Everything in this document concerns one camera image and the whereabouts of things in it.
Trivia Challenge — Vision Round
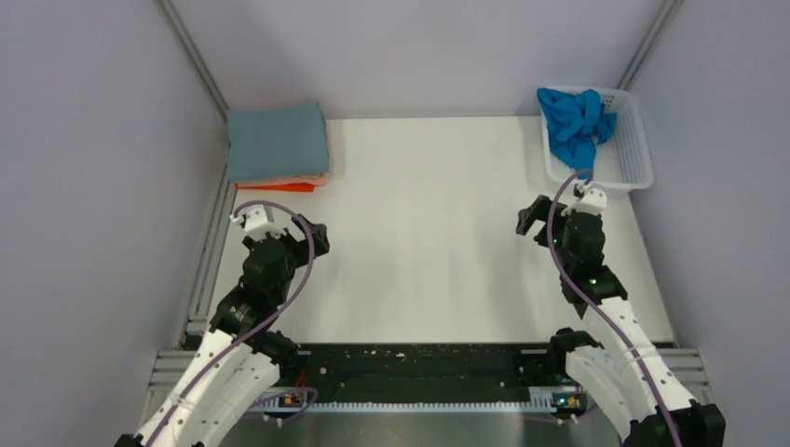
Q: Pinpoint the bright blue t-shirt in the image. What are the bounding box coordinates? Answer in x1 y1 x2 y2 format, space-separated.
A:
537 88 618 171

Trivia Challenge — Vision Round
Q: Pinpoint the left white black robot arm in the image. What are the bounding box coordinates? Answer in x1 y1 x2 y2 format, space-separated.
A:
116 203 330 446

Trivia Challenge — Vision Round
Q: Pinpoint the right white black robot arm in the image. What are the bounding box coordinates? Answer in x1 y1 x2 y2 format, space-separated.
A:
516 195 727 446

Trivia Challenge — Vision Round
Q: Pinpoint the folded orange t-shirt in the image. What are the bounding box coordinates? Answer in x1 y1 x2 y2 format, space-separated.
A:
235 182 316 193

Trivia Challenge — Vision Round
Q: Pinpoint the folded pink t-shirt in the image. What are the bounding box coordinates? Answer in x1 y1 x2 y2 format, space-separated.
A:
292 173 329 187

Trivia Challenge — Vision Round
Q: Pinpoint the white plastic basket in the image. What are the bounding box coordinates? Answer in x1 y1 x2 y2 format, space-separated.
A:
540 86 653 196

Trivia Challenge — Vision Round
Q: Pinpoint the folded grey-blue t-shirt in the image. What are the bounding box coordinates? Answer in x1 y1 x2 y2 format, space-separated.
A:
227 102 330 183

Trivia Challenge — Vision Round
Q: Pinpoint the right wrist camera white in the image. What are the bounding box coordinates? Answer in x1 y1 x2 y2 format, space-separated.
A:
562 183 608 216

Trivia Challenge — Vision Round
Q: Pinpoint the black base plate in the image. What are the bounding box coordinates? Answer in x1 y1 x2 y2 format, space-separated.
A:
240 343 609 406

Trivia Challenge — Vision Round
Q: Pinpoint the aluminium frame rail front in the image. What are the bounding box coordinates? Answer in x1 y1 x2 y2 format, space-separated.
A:
119 333 726 446

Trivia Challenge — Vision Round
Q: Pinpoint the left aluminium corner post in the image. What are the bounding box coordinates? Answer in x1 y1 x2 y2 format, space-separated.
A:
156 0 228 121

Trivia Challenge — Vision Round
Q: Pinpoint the aluminium corner post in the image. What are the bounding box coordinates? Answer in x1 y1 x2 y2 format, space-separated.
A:
617 0 685 90
156 0 228 121

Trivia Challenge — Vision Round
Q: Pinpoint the right aluminium corner post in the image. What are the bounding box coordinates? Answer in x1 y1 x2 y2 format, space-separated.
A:
617 0 685 90

